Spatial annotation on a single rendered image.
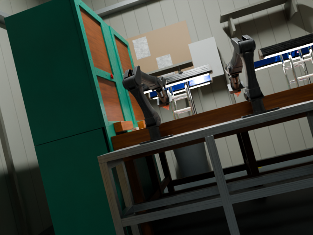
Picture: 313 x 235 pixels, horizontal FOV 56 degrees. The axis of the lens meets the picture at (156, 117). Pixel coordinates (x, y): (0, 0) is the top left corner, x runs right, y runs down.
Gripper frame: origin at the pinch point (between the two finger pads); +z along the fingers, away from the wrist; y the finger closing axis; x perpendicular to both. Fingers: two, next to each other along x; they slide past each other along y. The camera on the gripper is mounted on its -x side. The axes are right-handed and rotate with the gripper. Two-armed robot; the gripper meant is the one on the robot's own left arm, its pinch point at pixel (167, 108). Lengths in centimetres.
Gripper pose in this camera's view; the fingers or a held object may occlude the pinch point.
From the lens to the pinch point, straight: 206.1
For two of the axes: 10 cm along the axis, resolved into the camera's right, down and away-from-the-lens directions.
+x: 0.7, 7.3, -6.8
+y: -9.5, 2.6, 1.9
